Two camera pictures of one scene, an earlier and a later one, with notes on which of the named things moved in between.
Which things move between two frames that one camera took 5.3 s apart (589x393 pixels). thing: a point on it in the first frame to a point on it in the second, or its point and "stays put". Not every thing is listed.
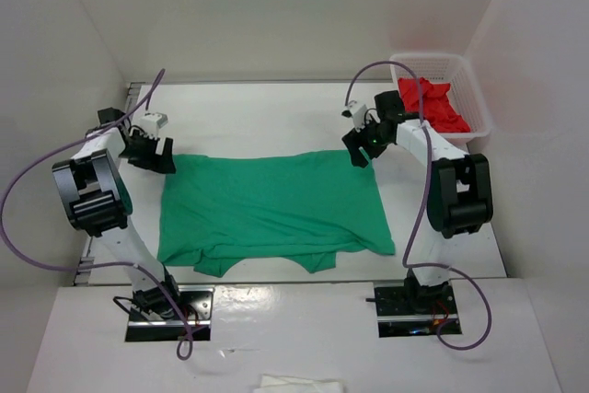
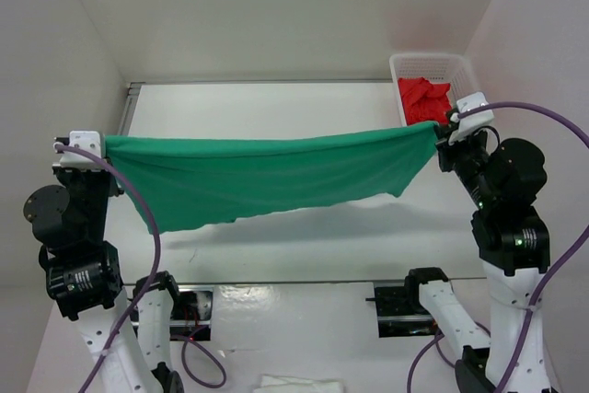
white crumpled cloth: [288, 384] stays put
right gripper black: [354, 139] to [444, 148]
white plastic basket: [465, 92] stays put
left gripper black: [155, 162] to [65, 177]
